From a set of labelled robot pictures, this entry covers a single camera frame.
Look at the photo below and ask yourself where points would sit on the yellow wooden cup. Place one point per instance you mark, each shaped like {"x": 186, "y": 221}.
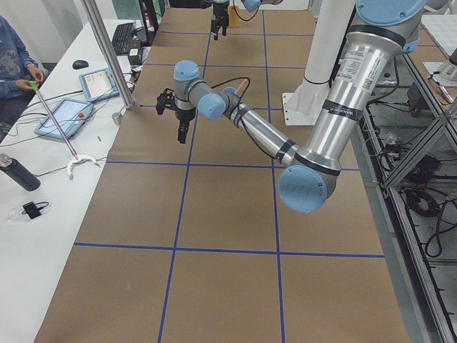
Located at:
{"x": 233, "y": 20}

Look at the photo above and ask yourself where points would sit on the seated person in blue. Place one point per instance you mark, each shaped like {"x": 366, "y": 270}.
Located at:
{"x": 17, "y": 70}

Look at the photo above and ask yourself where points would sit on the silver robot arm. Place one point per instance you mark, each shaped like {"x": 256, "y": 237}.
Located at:
{"x": 250, "y": 6}
{"x": 351, "y": 46}

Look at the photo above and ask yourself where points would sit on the aluminium frame post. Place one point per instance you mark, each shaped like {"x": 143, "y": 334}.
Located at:
{"x": 97, "y": 24}

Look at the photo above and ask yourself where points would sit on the reacher grabber stick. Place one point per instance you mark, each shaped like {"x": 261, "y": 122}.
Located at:
{"x": 77, "y": 158}

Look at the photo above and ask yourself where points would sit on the near blue teach pendant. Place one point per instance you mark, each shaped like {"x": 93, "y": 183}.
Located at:
{"x": 71, "y": 115}

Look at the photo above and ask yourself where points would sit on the blue teach pendant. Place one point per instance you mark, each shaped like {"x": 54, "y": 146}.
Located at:
{"x": 71, "y": 115}
{"x": 98, "y": 85}

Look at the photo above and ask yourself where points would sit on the black water bottle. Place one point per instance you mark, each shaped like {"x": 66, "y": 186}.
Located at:
{"x": 19, "y": 173}

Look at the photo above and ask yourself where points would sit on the small black adapter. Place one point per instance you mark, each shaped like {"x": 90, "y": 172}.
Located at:
{"x": 33, "y": 210}

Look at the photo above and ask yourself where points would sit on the black computer mouse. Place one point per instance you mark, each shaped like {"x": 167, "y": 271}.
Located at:
{"x": 80, "y": 64}

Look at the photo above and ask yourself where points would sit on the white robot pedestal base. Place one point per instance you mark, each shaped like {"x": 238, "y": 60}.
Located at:
{"x": 302, "y": 107}

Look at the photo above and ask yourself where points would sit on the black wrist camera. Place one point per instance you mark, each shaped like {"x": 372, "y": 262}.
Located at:
{"x": 165, "y": 100}

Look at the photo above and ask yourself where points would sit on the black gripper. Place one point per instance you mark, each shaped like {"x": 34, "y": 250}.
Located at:
{"x": 185, "y": 115}
{"x": 220, "y": 9}

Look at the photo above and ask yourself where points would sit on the far blue teach pendant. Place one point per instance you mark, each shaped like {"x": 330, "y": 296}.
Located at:
{"x": 98, "y": 85}

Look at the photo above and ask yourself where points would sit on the black keyboard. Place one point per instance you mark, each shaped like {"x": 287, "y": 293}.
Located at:
{"x": 122, "y": 37}

